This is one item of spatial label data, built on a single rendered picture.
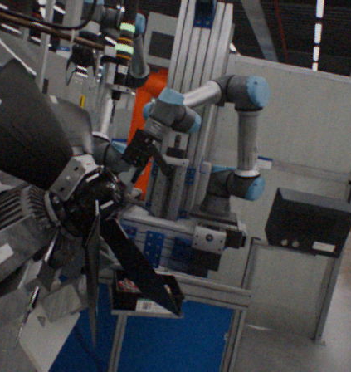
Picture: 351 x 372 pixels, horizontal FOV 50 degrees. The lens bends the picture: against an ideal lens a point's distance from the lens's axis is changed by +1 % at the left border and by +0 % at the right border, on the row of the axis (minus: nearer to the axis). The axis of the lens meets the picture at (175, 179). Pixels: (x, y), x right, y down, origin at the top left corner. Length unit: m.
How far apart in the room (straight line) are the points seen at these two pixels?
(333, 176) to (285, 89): 0.74
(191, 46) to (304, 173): 1.41
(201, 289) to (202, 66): 1.07
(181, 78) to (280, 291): 1.88
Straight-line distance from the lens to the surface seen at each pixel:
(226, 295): 1.46
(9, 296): 0.71
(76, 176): 0.88
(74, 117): 1.09
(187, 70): 1.93
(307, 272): 3.11
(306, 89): 2.92
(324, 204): 1.40
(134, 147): 1.18
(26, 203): 0.90
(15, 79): 0.78
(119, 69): 0.99
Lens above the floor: 1.38
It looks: 7 degrees down
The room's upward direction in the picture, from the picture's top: 11 degrees clockwise
